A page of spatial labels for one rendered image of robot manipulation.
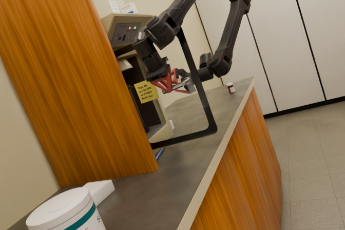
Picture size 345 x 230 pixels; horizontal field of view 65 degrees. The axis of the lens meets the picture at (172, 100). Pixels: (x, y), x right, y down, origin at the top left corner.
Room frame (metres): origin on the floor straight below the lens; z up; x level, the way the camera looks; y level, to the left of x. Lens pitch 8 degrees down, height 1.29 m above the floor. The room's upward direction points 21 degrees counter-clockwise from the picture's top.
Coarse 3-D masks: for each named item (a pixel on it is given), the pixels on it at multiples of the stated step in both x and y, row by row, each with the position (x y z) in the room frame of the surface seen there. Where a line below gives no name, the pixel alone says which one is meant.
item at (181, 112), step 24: (120, 48) 1.01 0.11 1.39; (168, 48) 0.95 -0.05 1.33; (144, 72) 0.99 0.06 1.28; (192, 72) 0.93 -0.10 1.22; (168, 96) 0.97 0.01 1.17; (192, 96) 0.94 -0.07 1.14; (144, 120) 1.01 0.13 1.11; (168, 120) 0.98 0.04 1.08; (192, 120) 0.95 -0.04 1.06; (168, 144) 0.99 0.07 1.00
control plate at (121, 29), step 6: (120, 24) 1.05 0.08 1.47; (126, 24) 1.09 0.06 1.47; (132, 24) 1.13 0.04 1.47; (138, 24) 1.18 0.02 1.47; (114, 30) 1.03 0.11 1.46; (120, 30) 1.07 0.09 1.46; (126, 30) 1.11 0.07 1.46; (132, 30) 1.16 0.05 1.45; (114, 36) 1.05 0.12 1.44; (126, 36) 1.13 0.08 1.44; (132, 36) 1.18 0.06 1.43; (114, 42) 1.07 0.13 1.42; (120, 42) 1.11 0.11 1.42; (126, 42) 1.15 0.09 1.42
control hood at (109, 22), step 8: (112, 16) 0.99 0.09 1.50; (120, 16) 1.03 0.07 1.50; (128, 16) 1.08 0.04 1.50; (136, 16) 1.13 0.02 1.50; (144, 16) 1.20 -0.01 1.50; (152, 16) 1.27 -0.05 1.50; (104, 24) 1.01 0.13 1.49; (112, 24) 1.00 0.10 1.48; (144, 24) 1.23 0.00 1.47; (112, 32) 1.03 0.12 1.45
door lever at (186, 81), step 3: (186, 78) 0.93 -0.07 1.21; (183, 81) 0.89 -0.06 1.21; (186, 81) 0.91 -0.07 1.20; (189, 81) 0.93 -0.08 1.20; (177, 84) 0.90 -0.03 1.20; (180, 84) 0.90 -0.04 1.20; (183, 84) 0.89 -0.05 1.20; (186, 84) 0.90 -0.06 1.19; (171, 87) 0.91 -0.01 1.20; (174, 87) 0.90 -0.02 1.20; (177, 87) 0.90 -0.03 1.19; (180, 87) 0.90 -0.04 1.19; (162, 90) 0.92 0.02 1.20; (171, 90) 0.91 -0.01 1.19
